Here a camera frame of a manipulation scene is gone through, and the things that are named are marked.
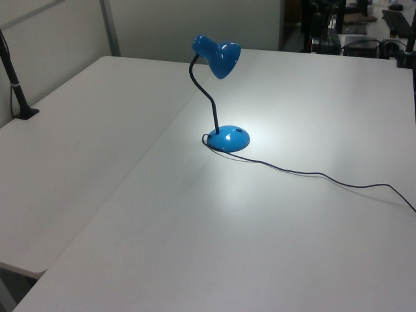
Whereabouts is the brown flat pad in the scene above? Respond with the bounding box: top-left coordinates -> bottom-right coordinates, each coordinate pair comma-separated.
343,12 -> 378,24

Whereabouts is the blue gooseneck desk lamp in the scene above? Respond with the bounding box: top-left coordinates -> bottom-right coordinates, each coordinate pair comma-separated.
189,33 -> 252,153

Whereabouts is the black computer keyboard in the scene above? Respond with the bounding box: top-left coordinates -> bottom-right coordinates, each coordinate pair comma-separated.
381,8 -> 416,38

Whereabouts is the black lamp power cable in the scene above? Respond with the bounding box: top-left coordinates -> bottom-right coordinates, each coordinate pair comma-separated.
200,133 -> 416,213

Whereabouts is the grey metal partition post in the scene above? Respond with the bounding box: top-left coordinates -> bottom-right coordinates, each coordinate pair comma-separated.
99,0 -> 122,58

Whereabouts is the black Franka gripper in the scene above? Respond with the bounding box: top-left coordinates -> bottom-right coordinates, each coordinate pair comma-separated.
310,12 -> 340,53

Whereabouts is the grey metal partition rail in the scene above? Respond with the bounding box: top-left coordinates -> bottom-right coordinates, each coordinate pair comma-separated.
0,0 -> 67,30

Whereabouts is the thin cable on stand pole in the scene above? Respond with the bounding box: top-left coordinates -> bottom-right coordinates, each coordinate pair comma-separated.
8,83 -> 18,118

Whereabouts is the black electronics box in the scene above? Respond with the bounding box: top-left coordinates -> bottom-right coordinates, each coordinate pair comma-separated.
343,38 -> 382,59

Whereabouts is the black camera stand pole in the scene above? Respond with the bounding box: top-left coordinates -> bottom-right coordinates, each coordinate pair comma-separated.
0,28 -> 41,121

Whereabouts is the black cable behind table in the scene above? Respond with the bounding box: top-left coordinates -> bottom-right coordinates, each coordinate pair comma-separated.
340,38 -> 407,60

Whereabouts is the black clamp camera stand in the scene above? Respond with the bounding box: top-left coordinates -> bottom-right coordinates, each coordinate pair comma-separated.
395,28 -> 416,69

